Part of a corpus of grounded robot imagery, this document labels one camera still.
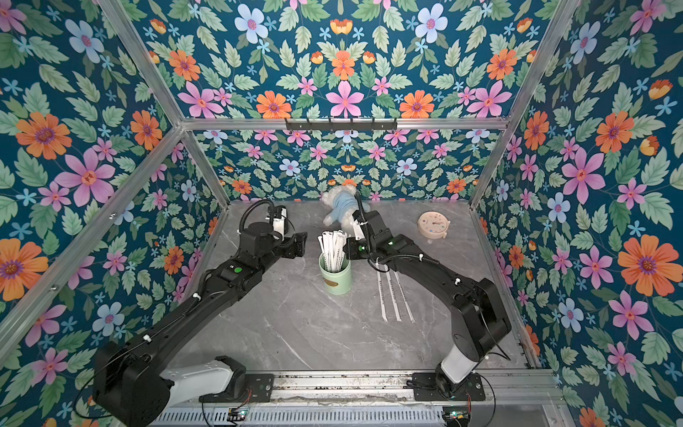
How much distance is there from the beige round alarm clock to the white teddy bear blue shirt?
0.25 metres

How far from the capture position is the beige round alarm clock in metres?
1.09

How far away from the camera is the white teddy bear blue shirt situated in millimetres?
1065
